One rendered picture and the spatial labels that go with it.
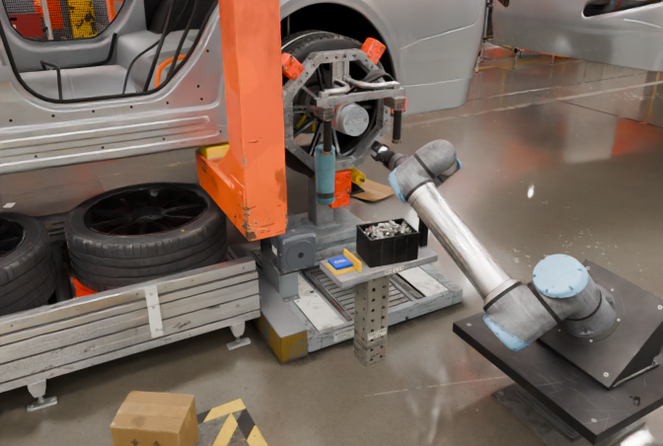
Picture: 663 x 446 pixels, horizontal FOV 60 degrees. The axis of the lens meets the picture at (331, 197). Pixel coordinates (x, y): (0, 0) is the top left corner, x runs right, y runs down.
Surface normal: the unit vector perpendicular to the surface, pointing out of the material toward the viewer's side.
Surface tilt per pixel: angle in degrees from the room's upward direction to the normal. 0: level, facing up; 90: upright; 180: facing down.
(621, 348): 43
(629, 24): 90
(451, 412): 0
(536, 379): 0
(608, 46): 108
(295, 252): 90
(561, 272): 38
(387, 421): 0
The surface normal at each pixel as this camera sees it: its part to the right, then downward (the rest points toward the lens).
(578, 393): 0.00, -0.92
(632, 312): -0.60, -0.55
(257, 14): 0.47, 0.35
